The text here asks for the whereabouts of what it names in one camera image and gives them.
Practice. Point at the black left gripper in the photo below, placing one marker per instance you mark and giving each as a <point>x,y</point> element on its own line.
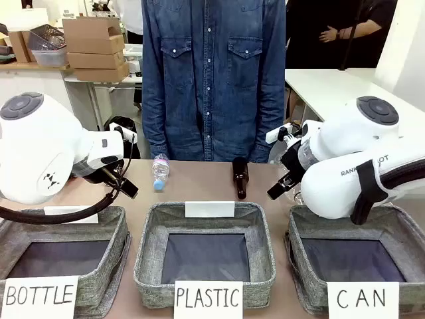
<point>99,172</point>

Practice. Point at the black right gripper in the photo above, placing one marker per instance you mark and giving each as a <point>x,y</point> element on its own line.
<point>293,161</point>

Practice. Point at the small plastic bottle blue cap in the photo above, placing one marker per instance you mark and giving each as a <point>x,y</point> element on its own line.
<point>161,171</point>

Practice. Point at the brown glass bottle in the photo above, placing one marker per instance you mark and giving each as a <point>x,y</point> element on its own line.
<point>240,176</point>

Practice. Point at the person left forearm denim sleeve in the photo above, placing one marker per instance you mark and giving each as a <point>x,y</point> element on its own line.
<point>270,116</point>

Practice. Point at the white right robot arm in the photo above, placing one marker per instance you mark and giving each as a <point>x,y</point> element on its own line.
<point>348,146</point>

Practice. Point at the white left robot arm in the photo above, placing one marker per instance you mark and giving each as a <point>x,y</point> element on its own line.
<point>40,149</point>

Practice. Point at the person right forearm denim sleeve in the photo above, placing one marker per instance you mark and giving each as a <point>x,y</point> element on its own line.
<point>154,126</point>

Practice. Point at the grey fabric basket bottle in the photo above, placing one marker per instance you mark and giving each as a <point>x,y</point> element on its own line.
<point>113,239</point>

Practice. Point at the grey fabric basket can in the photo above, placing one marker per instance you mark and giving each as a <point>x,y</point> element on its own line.
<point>299,246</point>

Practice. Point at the grey fabric basket plastic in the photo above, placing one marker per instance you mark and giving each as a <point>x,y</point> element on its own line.
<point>152,252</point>

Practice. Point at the paper label CAN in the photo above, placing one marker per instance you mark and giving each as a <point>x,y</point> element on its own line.
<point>362,299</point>

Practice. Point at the bystander hand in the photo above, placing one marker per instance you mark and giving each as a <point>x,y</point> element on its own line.
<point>329,34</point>

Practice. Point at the blank white paper label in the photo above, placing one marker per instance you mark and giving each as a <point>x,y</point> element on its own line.
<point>210,209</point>
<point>71,212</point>

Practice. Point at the black bag on floor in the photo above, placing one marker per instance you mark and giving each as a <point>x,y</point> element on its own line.
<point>121,122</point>

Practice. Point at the white table with legs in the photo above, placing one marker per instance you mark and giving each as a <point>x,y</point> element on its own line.
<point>93,86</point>

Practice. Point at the white side table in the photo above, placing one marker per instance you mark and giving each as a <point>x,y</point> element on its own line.
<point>332,86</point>

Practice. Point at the flat cardboard box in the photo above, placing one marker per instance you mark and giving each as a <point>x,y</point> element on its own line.
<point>101,73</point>
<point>96,60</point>

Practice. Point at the person torso denim shirt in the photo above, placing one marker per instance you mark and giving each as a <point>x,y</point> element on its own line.
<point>212,83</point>

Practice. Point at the paper label PLASTIC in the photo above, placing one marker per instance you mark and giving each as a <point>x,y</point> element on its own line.
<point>208,299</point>

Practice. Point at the white appliance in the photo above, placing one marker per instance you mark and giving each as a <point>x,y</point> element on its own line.
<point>134,60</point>

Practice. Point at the paper label BOTTLE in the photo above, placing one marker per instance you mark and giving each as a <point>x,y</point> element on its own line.
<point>38,295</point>

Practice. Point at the large open cardboard box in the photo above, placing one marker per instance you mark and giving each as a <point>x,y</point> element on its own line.
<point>93,36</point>

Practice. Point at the clear plastic storage container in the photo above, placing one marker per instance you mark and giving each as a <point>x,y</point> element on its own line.
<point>48,50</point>

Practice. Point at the black pole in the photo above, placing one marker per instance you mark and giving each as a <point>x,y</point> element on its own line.
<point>351,36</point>

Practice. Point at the bystander in white shirt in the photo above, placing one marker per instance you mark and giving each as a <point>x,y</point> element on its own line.
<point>131,16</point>

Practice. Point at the bystander in black shirt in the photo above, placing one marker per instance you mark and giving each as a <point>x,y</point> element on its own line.
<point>315,20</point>

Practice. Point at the small cardboard box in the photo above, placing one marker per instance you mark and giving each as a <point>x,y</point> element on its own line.
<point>20,46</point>

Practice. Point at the white box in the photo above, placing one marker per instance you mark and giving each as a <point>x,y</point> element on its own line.
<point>23,20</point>

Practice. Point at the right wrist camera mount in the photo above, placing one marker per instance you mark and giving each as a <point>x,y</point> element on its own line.
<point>277,134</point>

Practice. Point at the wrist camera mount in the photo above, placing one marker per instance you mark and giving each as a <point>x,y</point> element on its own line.
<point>118,129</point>
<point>277,134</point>

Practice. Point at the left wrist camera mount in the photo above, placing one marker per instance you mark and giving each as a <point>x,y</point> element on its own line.
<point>118,129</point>

